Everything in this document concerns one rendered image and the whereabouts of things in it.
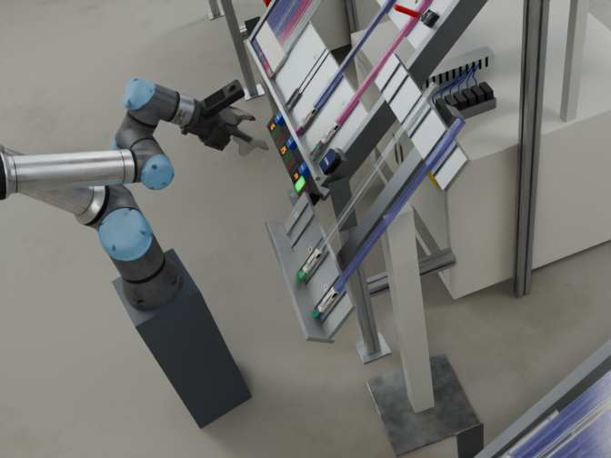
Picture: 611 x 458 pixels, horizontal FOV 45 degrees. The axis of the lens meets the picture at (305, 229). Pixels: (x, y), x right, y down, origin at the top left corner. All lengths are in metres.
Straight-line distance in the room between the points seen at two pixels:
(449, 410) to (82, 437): 1.11
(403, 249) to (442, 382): 0.73
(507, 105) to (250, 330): 1.07
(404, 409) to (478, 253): 0.50
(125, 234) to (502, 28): 1.28
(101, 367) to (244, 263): 0.59
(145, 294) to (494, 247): 1.00
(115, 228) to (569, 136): 1.17
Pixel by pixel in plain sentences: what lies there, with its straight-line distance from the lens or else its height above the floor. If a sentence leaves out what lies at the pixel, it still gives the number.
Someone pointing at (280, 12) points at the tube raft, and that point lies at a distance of 2.17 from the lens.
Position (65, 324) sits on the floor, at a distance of 2.70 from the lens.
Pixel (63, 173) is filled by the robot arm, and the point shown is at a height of 1.00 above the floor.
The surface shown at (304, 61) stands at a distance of 1.99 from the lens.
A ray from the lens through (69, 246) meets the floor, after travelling 2.95.
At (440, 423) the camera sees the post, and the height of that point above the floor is 0.01.
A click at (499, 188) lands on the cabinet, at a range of 2.01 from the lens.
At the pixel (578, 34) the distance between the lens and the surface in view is 1.84.
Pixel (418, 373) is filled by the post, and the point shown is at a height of 0.22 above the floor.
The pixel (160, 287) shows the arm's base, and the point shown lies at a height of 0.60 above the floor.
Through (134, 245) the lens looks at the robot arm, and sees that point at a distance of 1.71.
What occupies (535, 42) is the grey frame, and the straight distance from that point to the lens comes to 1.71.
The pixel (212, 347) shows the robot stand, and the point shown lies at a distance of 2.02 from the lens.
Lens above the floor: 1.93
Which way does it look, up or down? 47 degrees down
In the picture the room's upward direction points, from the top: 16 degrees counter-clockwise
